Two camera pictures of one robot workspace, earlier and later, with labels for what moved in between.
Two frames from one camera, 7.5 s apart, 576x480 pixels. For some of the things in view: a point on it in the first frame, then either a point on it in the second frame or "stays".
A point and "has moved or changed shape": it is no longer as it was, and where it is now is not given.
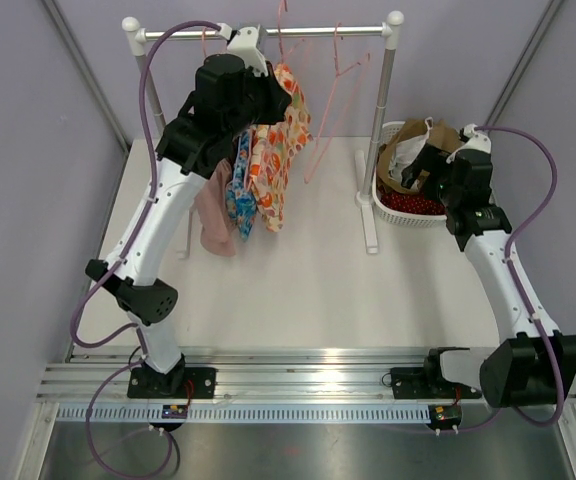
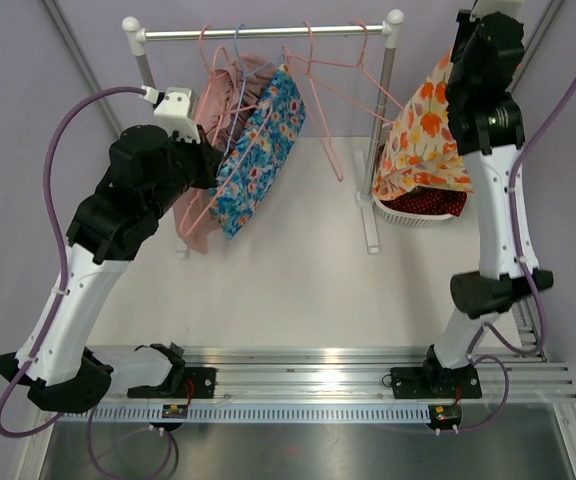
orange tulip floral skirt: x=274 y=147 → x=420 y=145
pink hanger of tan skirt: x=282 y=54 → x=315 y=102
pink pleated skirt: x=217 y=234 has moved or changed shape
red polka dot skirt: x=414 y=202 stays
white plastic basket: x=388 y=213 stays
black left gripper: x=278 y=98 → x=208 y=157
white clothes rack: x=363 y=163 stays
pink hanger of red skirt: x=346 y=84 → x=358 y=65
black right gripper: x=430 y=160 → x=467 y=27
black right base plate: x=428 y=383 stays
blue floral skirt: x=241 y=203 has moved or changed shape
